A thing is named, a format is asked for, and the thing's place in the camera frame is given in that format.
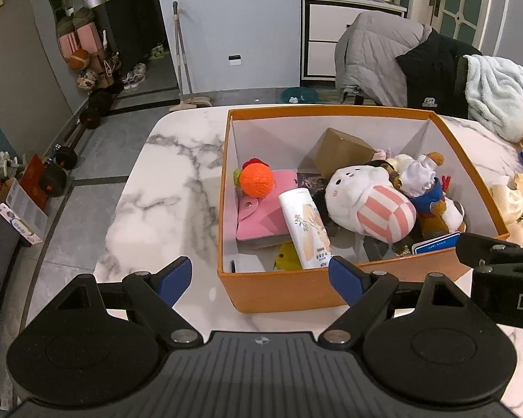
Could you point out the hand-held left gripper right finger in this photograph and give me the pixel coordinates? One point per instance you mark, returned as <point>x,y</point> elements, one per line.
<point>346,281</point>

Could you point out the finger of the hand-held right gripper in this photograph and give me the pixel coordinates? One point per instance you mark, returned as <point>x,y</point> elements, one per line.
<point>497,248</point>

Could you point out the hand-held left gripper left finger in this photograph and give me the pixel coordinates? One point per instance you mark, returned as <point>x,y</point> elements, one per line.
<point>174,281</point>

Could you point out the orange cardboard box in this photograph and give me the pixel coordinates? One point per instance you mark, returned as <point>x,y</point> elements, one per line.
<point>287,291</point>

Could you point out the blue card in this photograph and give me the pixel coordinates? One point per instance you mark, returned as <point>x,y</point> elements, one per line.
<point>436,244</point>

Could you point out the yellow tape measure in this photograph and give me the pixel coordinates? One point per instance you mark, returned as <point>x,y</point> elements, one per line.
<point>287,257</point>

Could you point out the white printed pouch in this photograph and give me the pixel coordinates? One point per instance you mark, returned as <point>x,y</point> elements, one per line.
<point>305,230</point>

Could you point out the white dog plush striped cup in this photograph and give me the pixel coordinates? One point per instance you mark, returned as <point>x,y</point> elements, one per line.
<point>375,209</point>

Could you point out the brown plush blue outfit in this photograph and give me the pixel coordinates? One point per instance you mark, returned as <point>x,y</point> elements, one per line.
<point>431,200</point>

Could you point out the pink snap wallet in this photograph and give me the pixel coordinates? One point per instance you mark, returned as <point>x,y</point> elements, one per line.
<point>261,222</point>

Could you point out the purple printed card box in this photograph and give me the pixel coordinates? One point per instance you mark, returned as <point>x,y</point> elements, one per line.
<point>309,183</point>

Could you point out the gold brown box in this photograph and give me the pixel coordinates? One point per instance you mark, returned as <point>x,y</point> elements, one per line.
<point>340,152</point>

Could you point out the orange crochet ball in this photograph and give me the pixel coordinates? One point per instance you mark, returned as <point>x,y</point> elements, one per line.
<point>257,180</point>

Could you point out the light blue towel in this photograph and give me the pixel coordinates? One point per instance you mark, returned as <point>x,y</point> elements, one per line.
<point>501,91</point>

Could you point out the black dumbbell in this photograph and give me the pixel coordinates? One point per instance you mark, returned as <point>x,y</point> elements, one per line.
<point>54,178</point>
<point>95,109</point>

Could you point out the white blue cardboard box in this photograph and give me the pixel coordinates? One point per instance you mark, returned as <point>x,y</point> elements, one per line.
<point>22,213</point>

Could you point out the red cardboard box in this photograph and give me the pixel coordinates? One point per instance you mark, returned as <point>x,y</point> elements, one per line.
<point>35,180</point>

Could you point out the black jacket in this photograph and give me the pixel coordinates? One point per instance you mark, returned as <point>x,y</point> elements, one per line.
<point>436,69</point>

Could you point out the teal basin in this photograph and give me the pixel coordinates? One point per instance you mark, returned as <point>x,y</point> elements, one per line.
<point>298,95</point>

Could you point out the white sneakers pair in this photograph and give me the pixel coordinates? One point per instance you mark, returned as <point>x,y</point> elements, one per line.
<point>135,76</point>

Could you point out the patterned ball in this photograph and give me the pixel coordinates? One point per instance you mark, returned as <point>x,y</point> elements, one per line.
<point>87,80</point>

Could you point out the broom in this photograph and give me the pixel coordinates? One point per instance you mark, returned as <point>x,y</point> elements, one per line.
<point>182,61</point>

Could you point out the grey puffer jacket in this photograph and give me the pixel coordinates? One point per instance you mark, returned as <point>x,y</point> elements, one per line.
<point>370,56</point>

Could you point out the basketball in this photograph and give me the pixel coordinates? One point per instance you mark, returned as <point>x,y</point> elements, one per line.
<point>79,59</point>

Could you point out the white vanity cabinet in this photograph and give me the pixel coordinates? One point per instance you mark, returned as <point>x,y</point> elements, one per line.
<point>327,30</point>

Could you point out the glass panel door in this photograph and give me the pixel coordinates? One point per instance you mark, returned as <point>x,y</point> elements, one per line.
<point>457,0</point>

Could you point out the black cabinet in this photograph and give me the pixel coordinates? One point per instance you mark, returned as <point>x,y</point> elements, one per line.
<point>130,26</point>

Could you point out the silver pot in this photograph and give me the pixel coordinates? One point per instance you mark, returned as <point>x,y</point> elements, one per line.
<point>94,1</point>

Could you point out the wall socket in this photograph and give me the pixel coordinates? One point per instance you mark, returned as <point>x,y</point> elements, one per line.
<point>234,60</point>

